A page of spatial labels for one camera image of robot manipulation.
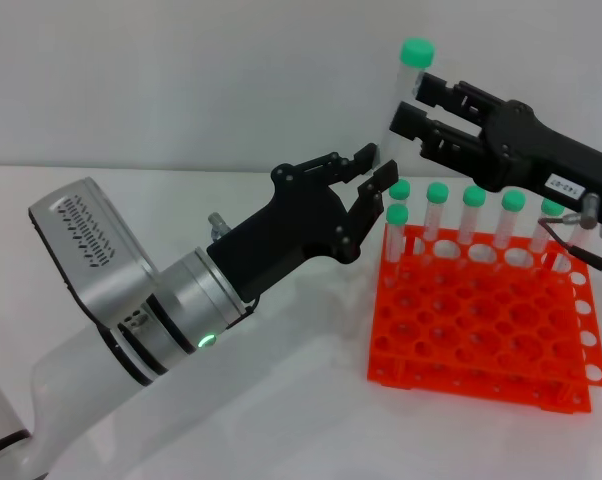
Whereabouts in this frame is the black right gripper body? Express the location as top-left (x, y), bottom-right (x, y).
top-left (472, 98), bottom-right (602, 227)

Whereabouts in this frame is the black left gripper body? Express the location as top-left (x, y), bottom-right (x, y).
top-left (205, 161), bottom-right (363, 302)

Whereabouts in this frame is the green-capped clear test tube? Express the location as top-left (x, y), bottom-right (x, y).
top-left (455, 185), bottom-right (487, 254)
top-left (529, 197), bottom-right (565, 254)
top-left (491, 190), bottom-right (527, 251)
top-left (388, 179), bottom-right (417, 251)
top-left (420, 181), bottom-right (451, 251)
top-left (384, 203), bottom-right (411, 266)
top-left (378, 37), bottom-right (437, 169)

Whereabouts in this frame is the orange plastic test tube rack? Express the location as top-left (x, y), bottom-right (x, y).
top-left (366, 223), bottom-right (602, 415)

